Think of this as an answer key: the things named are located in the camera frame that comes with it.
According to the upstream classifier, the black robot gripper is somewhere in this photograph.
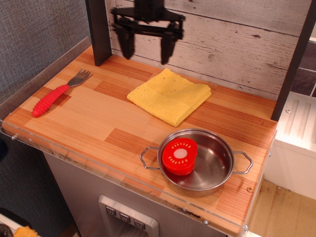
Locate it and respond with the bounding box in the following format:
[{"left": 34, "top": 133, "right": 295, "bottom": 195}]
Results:
[{"left": 111, "top": 0, "right": 185, "bottom": 65}]

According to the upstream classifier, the yellow cloth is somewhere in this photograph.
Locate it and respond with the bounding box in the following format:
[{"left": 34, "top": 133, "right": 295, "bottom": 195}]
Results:
[{"left": 127, "top": 69, "right": 211, "bottom": 127}]

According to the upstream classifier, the red toy tomato half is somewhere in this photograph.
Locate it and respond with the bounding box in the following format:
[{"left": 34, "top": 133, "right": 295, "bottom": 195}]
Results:
[{"left": 162, "top": 138, "right": 198, "bottom": 176}]

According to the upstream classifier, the stainless steel pot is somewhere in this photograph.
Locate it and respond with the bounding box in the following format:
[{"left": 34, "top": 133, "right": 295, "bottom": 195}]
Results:
[{"left": 140, "top": 128, "right": 254, "bottom": 198}]

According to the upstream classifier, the clear acrylic table guard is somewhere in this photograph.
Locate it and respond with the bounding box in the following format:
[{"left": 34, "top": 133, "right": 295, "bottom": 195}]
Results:
[{"left": 0, "top": 119, "right": 277, "bottom": 234}]

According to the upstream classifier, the silver dispenser panel with buttons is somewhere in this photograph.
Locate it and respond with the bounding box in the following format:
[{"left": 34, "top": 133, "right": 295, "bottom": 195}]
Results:
[{"left": 98, "top": 195, "right": 159, "bottom": 237}]

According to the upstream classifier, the yellow object bottom left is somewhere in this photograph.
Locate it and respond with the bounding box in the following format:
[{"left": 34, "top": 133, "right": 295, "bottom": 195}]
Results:
[{"left": 13, "top": 226, "right": 39, "bottom": 237}]

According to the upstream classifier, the dark left shelf post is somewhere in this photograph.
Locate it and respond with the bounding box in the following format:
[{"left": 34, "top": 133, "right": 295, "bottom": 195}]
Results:
[{"left": 85, "top": 0, "right": 112, "bottom": 66}]

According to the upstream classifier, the dark shelf post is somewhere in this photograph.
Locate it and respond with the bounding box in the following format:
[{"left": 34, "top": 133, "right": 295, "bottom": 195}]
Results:
[
  {"left": 271, "top": 0, "right": 316, "bottom": 121},
  {"left": 85, "top": 0, "right": 112, "bottom": 66}
]

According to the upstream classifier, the fork with red handle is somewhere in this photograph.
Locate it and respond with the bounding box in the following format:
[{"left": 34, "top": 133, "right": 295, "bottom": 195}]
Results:
[{"left": 32, "top": 69, "right": 91, "bottom": 118}]

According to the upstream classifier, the dark right shelf post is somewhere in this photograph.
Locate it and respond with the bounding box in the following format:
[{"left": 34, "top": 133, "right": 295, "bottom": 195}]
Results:
[{"left": 271, "top": 0, "right": 316, "bottom": 121}]

